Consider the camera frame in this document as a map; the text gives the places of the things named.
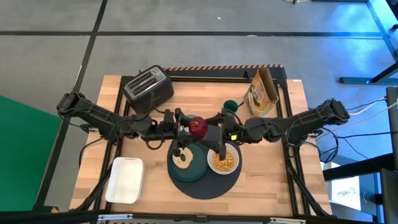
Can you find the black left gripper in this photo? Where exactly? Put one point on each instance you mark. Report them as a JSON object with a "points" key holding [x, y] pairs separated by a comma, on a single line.
{"points": [[158, 132]]}

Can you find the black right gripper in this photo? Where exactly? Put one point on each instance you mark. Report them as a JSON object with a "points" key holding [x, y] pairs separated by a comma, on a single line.
{"points": [[231, 130]]}

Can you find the red apple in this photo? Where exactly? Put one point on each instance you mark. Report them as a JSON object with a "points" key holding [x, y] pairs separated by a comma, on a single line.
{"points": [[198, 127]]}

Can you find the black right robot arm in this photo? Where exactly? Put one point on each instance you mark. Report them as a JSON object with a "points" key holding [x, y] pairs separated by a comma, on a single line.
{"points": [[298, 124]]}

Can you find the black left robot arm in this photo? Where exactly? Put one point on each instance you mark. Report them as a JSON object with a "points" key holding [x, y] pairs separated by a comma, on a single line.
{"points": [[93, 116]]}

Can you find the white bowl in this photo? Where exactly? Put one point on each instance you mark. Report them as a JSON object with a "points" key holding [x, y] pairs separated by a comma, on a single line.
{"points": [[210, 162]]}

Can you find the yellow cereal pieces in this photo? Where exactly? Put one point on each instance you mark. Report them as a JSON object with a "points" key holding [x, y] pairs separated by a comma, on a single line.
{"points": [[228, 163]]}

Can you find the dark green round cup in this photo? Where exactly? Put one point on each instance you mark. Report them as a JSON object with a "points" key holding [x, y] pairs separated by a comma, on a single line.
{"points": [[230, 105]]}

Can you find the bagel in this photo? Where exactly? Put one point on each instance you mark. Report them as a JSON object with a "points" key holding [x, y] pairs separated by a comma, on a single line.
{"points": [[186, 161]]}

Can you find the dark green plate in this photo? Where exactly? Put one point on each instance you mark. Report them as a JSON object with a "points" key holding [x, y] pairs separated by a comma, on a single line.
{"points": [[199, 168]]}

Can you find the round dark placemat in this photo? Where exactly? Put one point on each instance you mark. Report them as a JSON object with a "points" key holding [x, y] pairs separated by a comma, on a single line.
{"points": [[211, 186]]}

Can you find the black two-slot toaster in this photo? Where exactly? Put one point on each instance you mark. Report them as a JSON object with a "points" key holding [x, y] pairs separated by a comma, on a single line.
{"points": [[146, 87]]}

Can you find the yellow cereal box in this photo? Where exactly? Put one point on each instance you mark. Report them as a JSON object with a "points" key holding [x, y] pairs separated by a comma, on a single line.
{"points": [[261, 93]]}

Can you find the orange black hazard strip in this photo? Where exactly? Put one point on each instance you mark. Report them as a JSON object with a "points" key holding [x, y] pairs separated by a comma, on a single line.
{"points": [[224, 67]]}

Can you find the white rectangular tray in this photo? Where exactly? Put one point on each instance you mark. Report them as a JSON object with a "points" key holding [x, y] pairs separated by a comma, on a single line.
{"points": [[124, 180]]}

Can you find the white paper sign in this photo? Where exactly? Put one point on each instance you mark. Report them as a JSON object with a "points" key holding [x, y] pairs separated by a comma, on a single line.
{"points": [[345, 194]]}

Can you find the black aluminium bar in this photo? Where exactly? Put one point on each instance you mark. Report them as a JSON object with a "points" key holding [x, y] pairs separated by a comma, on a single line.
{"points": [[62, 217]]}

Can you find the black metal table leg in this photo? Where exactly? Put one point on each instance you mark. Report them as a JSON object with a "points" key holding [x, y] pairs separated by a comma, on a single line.
{"points": [[357, 80]]}

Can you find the green floor mat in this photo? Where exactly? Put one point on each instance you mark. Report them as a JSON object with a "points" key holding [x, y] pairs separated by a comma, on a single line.
{"points": [[25, 155]]}

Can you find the black side furniture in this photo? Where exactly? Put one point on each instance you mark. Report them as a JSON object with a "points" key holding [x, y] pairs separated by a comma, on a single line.
{"points": [[390, 199]]}

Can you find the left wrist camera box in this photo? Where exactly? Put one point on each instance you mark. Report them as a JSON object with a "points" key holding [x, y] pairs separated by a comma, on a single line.
{"points": [[168, 117]]}

